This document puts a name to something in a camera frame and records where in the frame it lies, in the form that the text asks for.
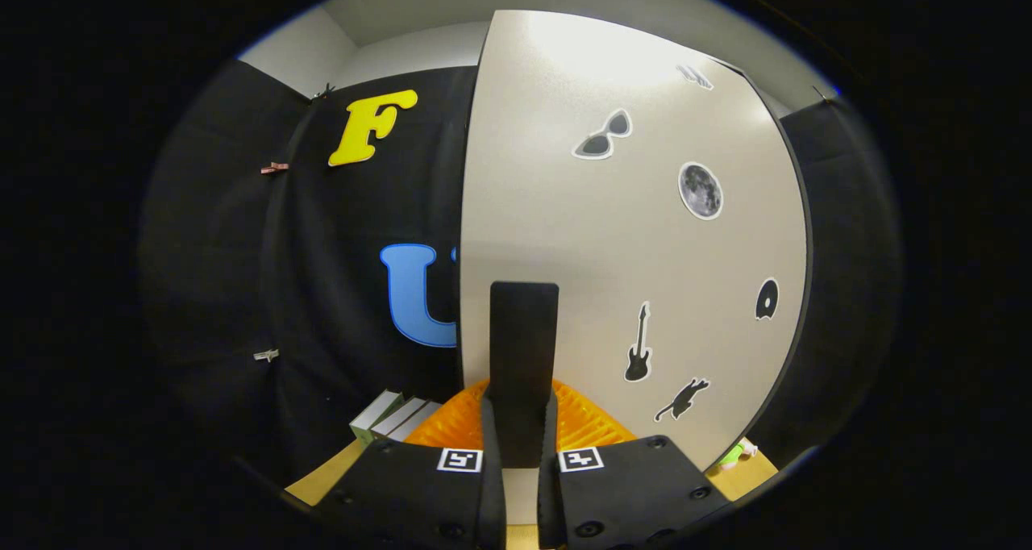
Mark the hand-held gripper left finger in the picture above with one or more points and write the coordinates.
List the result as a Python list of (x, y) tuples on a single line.
[(493, 502)]

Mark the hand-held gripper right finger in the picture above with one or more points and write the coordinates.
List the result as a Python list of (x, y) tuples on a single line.
[(548, 502)]

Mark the beige cabinet door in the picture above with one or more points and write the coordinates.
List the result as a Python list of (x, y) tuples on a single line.
[(605, 252)]

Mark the white and green toy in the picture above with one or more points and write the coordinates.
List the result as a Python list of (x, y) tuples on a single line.
[(732, 455)]

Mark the silver clip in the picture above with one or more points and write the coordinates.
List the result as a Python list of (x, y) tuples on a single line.
[(266, 355)]

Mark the black backdrop cloth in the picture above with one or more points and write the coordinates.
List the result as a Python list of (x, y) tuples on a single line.
[(242, 252)]

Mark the pink clip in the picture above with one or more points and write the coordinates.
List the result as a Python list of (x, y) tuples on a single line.
[(274, 168)]

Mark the black clip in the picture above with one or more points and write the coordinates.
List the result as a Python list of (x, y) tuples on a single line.
[(324, 92), (822, 94)]

